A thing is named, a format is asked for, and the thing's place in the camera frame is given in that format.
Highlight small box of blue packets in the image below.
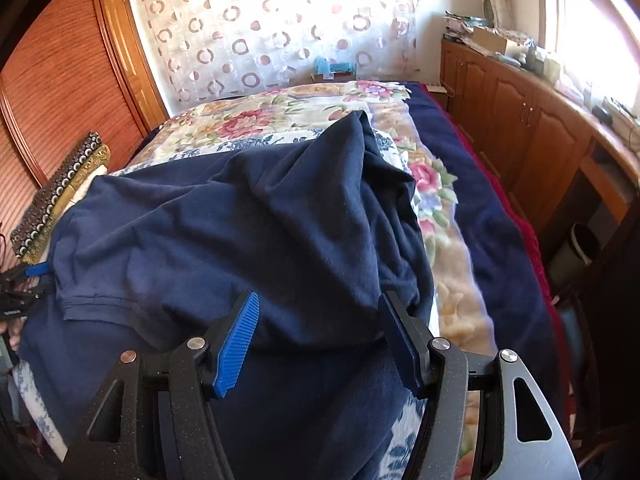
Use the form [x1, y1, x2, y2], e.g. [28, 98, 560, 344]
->
[310, 57, 357, 83]

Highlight dark wooden chair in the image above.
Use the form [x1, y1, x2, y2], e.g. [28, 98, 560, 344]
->
[552, 280, 640, 461]

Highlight open cardboard box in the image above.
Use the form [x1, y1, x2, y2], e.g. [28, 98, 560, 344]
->
[470, 25, 516, 56]

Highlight dark ring-pattern pillow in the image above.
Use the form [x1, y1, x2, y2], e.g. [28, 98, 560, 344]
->
[10, 131, 111, 263]

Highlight long wooden cabinet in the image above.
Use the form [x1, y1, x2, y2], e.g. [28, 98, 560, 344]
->
[440, 40, 640, 271]

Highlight white waste bin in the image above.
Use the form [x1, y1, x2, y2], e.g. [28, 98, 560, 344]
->
[570, 222, 601, 266]

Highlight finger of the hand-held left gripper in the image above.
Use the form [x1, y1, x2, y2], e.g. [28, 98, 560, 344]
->
[0, 261, 52, 286]
[27, 280, 57, 302]

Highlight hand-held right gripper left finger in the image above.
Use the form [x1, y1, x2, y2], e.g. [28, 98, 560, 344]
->
[65, 291, 261, 480]

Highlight sheer circle-pattern curtain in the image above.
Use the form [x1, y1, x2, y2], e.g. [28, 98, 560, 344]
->
[127, 0, 441, 108]

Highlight navy blanket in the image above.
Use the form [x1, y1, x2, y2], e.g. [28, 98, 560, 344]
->
[405, 81, 568, 431]

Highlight bright window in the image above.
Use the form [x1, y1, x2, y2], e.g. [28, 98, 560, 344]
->
[537, 0, 640, 96]

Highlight pile of patterned cloths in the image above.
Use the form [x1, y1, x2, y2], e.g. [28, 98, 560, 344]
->
[444, 10, 538, 48]

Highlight wooden slatted wardrobe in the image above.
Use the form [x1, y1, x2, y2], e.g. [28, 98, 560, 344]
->
[0, 0, 168, 241]

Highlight navy printed T-shirt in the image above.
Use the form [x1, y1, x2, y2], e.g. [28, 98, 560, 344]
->
[17, 110, 436, 480]

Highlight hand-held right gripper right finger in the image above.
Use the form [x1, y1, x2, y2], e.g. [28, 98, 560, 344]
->
[377, 291, 583, 480]

